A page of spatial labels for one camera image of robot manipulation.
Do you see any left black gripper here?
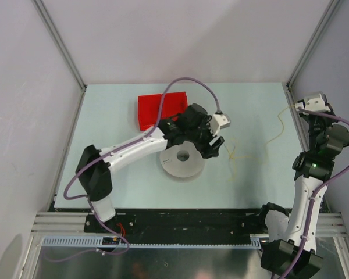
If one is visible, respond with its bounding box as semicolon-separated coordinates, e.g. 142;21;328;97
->
186;116;223;158

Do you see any red two-compartment bin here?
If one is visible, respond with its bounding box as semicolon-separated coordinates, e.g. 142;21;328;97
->
137;91;188;131

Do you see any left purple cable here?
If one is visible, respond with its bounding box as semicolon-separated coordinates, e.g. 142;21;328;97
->
43;76;222;263

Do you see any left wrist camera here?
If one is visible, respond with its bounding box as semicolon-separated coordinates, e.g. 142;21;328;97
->
209;113;231;136

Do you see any aluminium frame post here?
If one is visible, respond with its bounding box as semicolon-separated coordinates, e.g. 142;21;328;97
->
285;0;341;88
31;0;88;90

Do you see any yellow cable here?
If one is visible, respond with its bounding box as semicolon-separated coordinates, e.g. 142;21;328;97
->
224;105;302;184

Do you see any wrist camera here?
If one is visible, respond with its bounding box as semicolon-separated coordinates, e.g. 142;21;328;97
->
295;91;331;113
209;113;231;136

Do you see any white plastic spool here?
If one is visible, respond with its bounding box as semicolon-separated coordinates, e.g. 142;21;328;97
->
159;141;206;181

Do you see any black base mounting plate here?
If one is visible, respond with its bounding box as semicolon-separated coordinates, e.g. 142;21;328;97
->
84;209;267;246

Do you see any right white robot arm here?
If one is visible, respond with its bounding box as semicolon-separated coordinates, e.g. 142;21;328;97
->
257;109;349;278

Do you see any right aluminium frame post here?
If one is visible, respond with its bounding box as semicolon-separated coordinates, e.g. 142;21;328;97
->
285;0;341;88

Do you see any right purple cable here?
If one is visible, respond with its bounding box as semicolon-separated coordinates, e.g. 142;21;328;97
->
272;107;349;277

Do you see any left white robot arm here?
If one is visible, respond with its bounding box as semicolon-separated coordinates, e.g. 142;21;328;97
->
76;103;231;233

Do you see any purple cable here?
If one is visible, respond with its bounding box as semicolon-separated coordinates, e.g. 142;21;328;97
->
43;76;222;263
272;107;349;277

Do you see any grey slotted cable duct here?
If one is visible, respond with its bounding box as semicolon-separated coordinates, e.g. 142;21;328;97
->
42;234;265;249

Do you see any left aluminium frame post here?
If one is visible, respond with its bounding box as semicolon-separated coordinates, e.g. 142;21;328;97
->
31;0;88;90

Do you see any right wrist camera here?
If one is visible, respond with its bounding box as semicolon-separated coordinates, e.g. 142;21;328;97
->
295;91;331;113

